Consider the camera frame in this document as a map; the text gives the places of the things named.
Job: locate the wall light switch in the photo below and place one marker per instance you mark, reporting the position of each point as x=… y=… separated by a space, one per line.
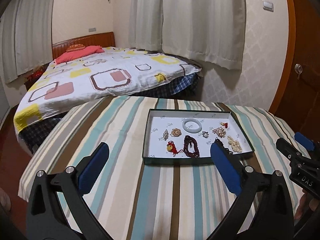
x=268 y=6

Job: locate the white patterned quilt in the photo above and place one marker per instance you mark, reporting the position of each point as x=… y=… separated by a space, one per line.
x=114 y=72

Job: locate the right hand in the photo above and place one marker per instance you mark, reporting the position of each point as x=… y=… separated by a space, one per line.
x=305 y=202

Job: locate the pink red pillow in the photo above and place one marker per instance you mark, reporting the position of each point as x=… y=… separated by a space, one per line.
x=76 y=54

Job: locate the left side curtain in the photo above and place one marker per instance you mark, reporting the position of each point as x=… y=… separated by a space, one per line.
x=26 y=37

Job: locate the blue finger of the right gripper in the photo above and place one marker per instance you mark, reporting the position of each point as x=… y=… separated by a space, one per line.
x=304 y=141

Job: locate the green shallow box tray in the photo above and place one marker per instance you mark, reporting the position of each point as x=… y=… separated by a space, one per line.
x=196 y=147

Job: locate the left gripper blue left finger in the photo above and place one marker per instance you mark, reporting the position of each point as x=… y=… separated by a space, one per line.
x=89 y=168

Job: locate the pale jade bangle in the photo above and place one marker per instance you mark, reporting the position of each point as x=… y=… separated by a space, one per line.
x=191 y=125

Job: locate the wooden door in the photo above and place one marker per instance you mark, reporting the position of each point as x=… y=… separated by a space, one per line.
x=297 y=101

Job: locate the pearl flower brooch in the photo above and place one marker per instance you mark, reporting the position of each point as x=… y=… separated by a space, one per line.
x=205 y=134

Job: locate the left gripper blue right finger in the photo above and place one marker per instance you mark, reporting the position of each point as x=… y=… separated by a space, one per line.
x=228 y=167

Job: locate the metal door lock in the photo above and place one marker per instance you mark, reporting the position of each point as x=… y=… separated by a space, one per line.
x=298 y=69

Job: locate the striped bed cover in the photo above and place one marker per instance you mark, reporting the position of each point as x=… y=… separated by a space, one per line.
x=135 y=201

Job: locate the cream window curtain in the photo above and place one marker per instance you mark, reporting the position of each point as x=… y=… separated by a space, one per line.
x=201 y=30

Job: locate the red tassel gold pendant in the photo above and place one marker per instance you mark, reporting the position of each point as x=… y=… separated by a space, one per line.
x=172 y=149

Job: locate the wooden headboard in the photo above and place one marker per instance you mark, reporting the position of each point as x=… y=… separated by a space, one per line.
x=102 y=39

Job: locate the silver rhinestone brooch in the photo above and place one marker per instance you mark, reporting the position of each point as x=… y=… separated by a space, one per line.
x=165 y=135

